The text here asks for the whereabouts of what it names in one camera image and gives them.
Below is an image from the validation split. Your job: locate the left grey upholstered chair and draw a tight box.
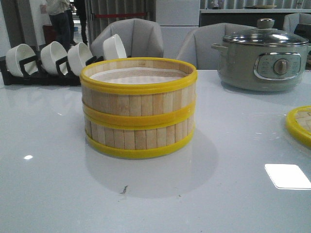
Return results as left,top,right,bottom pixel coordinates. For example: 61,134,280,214
90,18,164,58

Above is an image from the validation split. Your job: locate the red waste bin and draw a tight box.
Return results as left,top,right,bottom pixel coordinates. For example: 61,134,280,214
43,25,57,45

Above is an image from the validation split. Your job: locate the green electric cooking pot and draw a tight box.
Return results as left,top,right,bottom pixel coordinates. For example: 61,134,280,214
211,42,311,92

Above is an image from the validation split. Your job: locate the far right grey chair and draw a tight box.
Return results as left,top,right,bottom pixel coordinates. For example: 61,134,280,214
283,13,311,38

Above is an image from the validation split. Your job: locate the black bowl rack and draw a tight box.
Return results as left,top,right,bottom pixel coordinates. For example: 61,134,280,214
0,55,105,86

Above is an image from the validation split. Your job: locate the white ceramic bowl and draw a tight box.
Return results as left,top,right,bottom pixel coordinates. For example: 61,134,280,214
68,42,93,76
40,41,67,75
5,44,35,77
103,34,127,60

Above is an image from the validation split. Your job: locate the glass pot lid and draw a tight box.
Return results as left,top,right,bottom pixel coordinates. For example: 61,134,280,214
223,18,309,47

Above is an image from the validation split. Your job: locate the person in dark trousers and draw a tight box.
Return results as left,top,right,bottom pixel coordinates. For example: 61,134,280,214
46,0,76,51

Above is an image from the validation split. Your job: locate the bamboo steamer tier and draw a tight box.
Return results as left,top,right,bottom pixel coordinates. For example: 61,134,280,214
80,57,197,130
85,114,195,159

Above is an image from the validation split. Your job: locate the woven bamboo steamer lid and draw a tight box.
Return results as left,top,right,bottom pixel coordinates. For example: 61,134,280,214
285,105,311,148

